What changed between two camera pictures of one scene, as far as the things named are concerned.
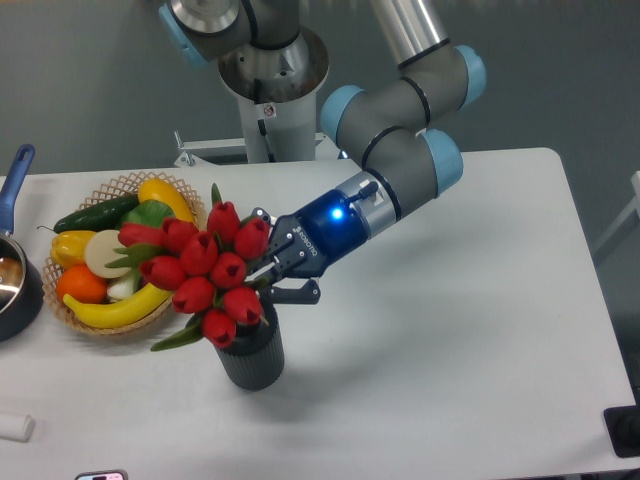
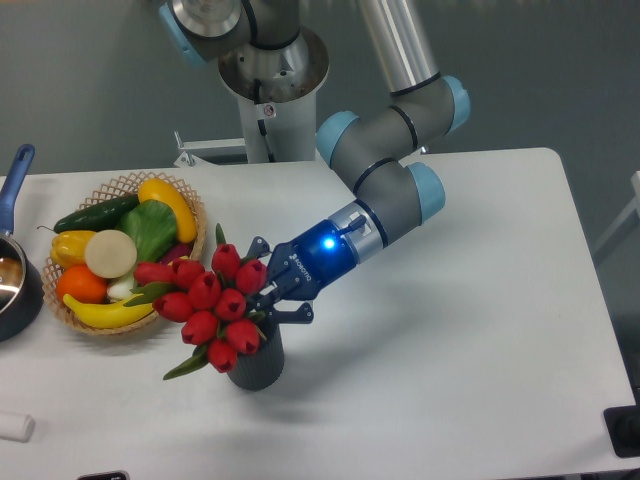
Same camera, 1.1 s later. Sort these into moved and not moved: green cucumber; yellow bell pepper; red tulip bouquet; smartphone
Moved: red tulip bouquet
Not moved: smartphone; green cucumber; yellow bell pepper
